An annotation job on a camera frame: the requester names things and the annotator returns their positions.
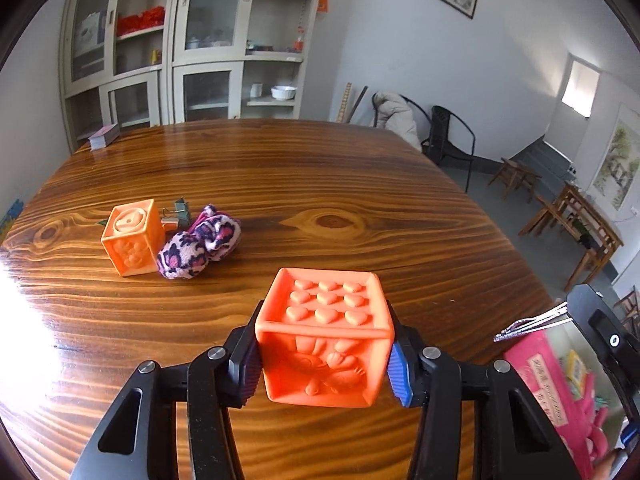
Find orange cube heart studs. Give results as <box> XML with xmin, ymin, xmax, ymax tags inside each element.
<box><xmin>255</xmin><ymin>268</ymin><xmax>395</xmax><ymax>408</ymax></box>

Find yellow green medicine box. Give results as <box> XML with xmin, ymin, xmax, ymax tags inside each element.
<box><xmin>563</xmin><ymin>350</ymin><xmax>588</xmax><ymax>399</ymax></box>

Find pink knotted foam tube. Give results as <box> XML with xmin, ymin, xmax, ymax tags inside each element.
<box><xmin>575</xmin><ymin>372</ymin><xmax>608</xmax><ymax>463</ymax></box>

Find person right hand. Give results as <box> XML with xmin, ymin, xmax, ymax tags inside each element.
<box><xmin>591</xmin><ymin>448</ymin><xmax>627</xmax><ymax>480</ymax></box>

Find pink metal tin box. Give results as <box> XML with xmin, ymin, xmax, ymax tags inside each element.
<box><xmin>502</xmin><ymin>320</ymin><xmax>632</xmax><ymax>480</ymax></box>

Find wooden table with benches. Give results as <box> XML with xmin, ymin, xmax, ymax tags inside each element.
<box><xmin>518</xmin><ymin>182</ymin><xmax>624</xmax><ymax>292</ymax></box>

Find hanging scroll painting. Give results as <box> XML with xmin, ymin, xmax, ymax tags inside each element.
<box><xmin>592</xmin><ymin>104</ymin><xmax>639</xmax><ymax>211</ymax></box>

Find wooden stool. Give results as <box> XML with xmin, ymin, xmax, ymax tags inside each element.
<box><xmin>488</xmin><ymin>158</ymin><xmax>541</xmax><ymax>204</ymax></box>

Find orange cube spiral top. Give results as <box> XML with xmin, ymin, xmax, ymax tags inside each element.
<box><xmin>101</xmin><ymin>200</ymin><xmax>165</xmax><ymax>278</ymax></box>

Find leopard print fabric pouch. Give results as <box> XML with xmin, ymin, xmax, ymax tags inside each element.
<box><xmin>156</xmin><ymin>205</ymin><xmax>241</xmax><ymax>281</ymax></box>

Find black metal chair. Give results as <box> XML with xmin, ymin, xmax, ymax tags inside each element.
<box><xmin>421</xmin><ymin>105</ymin><xmax>476</xmax><ymax>193</ymax></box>

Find small card box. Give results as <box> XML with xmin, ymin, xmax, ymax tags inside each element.
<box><xmin>88</xmin><ymin>124</ymin><xmax>120</xmax><ymax>151</ymax></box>

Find white padded jacket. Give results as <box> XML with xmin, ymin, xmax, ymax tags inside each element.
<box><xmin>372</xmin><ymin>91</ymin><xmax>422</xmax><ymax>152</ymax></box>

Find wooden ruler stick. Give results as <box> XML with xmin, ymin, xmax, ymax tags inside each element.
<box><xmin>335</xmin><ymin>82</ymin><xmax>352</xmax><ymax>124</ymax></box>

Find white bowl on shelf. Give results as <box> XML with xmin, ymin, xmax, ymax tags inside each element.
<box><xmin>270</xmin><ymin>84</ymin><xmax>297</xmax><ymax>102</ymax></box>

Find grey glass door cabinet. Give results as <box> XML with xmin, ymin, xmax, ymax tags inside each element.
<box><xmin>58</xmin><ymin>0</ymin><xmax>320</xmax><ymax>148</ymax></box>

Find red items on shelf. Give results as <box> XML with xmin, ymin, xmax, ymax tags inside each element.
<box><xmin>116</xmin><ymin>6</ymin><xmax>165</xmax><ymax>37</ymax></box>

